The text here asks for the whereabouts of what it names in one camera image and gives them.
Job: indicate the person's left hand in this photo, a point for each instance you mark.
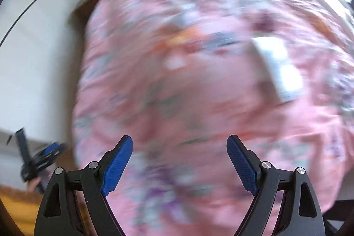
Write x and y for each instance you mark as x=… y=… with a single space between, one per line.
x=34 y=184

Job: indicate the pink floral duvet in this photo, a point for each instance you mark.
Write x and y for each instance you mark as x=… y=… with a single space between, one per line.
x=193 y=103

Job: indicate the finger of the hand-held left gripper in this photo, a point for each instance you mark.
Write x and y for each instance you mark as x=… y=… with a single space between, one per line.
x=51 y=148
x=55 y=157

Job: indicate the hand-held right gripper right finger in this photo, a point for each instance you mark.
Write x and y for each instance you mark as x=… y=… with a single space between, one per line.
x=243 y=168

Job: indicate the long white carton box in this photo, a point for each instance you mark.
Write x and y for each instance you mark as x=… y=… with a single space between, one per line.
x=279 y=70

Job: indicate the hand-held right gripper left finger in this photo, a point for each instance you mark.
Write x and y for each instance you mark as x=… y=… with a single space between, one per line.
x=116 y=168

